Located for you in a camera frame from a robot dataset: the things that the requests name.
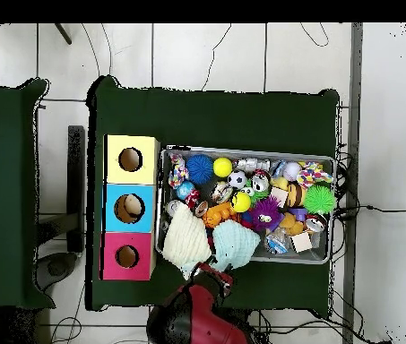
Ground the mint green waffle cloth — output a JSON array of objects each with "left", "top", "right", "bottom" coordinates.
[{"left": 211, "top": 219, "right": 262, "bottom": 272}]

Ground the cream yellow waffle cloth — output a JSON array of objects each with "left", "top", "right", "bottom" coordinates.
[{"left": 161, "top": 202, "right": 213, "bottom": 280}]

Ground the wooden box with three holes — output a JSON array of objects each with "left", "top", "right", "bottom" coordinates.
[{"left": 100, "top": 133, "right": 162, "bottom": 282}]

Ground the clear mesh bin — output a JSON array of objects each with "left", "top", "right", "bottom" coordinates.
[{"left": 155, "top": 146, "right": 336, "bottom": 265}]

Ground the orange plastic toy block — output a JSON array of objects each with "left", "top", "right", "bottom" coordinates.
[{"left": 202, "top": 202, "right": 236, "bottom": 229}]

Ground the yellow smiley ball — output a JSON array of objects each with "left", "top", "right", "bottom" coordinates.
[{"left": 231, "top": 192, "right": 253, "bottom": 214}]

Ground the purple spiky monster toy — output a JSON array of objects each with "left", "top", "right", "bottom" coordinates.
[{"left": 247, "top": 196, "right": 285, "bottom": 233}]

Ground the small soccer ball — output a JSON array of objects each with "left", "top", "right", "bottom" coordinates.
[{"left": 228, "top": 169, "right": 250, "bottom": 191}]

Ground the blue spiky rubber ball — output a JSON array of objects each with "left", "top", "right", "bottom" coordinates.
[{"left": 186, "top": 153, "right": 216, "bottom": 185}]

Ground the green spiky rubber ball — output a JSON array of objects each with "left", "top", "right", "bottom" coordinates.
[{"left": 303, "top": 185, "right": 338, "bottom": 216}]

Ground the dark green tablecloth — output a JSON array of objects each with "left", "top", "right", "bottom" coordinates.
[{"left": 85, "top": 74, "right": 341, "bottom": 313}]

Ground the green covered side table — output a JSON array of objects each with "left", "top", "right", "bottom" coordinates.
[{"left": 0, "top": 77, "right": 51, "bottom": 311}]

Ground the colourful rope knot toy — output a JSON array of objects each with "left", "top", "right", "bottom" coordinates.
[{"left": 168, "top": 152, "right": 191, "bottom": 191}]

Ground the black cable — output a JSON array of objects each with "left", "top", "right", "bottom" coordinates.
[{"left": 331, "top": 202, "right": 406, "bottom": 218}]

